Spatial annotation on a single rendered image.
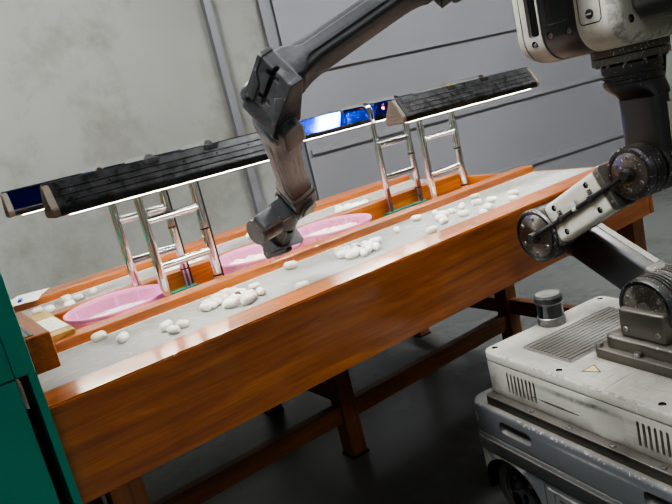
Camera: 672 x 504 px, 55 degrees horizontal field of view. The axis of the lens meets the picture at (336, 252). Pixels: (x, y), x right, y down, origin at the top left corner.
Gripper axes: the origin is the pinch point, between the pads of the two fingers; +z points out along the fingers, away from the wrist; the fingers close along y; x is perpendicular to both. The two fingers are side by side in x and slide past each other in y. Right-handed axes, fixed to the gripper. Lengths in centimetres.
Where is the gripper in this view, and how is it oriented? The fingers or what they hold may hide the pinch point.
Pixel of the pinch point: (270, 258)
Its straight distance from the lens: 158.8
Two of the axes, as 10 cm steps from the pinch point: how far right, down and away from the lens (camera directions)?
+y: -7.9, 3.0, -5.3
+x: 5.4, 7.5, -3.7
